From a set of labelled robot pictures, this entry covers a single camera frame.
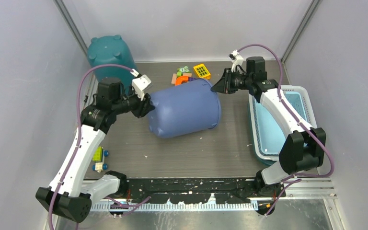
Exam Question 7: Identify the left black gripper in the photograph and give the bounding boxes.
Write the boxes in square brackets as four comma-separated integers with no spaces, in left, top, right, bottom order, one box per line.
[113,85,156,118]

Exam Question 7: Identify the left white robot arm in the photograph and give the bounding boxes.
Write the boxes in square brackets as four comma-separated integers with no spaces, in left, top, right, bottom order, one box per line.
[35,75,155,223]

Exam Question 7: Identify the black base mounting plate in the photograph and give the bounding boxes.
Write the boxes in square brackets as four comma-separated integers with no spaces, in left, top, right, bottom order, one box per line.
[109,177,280,205]

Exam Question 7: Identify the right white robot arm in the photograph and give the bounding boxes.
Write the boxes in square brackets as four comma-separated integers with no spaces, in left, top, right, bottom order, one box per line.
[211,54,326,197]

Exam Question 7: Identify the beige toy block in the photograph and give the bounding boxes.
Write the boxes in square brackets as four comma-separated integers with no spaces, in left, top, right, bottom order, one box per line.
[171,73,177,85]

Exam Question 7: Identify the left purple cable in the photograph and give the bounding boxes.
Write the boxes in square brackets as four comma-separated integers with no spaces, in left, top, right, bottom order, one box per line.
[47,64,151,230]

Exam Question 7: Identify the white plastic basket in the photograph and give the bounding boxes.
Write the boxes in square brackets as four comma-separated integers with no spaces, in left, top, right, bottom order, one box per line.
[248,85,324,163]

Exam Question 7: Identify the orange horseshoe toy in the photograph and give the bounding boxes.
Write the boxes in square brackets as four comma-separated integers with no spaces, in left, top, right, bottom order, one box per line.
[174,76,193,86]

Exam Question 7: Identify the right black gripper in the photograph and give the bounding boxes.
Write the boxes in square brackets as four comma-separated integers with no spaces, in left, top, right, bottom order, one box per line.
[211,69,252,95]

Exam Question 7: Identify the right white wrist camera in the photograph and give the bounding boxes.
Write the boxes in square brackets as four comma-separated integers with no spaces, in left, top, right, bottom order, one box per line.
[228,49,244,72]

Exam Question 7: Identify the toy train blocks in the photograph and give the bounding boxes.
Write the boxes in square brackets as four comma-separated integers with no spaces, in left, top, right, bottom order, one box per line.
[92,146,109,173]

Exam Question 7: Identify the yellow grid toy block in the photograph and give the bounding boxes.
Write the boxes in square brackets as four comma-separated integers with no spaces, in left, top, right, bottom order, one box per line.
[193,64,211,80]

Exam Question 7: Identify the teal plastic bucket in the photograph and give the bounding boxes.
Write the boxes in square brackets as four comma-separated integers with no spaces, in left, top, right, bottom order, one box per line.
[87,34,137,92]

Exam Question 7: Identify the blue plastic bucket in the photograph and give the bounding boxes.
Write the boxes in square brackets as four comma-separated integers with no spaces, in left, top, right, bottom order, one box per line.
[146,79,222,138]

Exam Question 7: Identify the green patterned toy tile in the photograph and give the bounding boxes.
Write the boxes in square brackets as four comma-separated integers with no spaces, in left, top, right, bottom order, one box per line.
[177,66,191,74]

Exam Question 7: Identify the light blue inner basket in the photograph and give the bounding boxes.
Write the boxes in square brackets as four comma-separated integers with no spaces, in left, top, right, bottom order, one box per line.
[250,91,307,158]

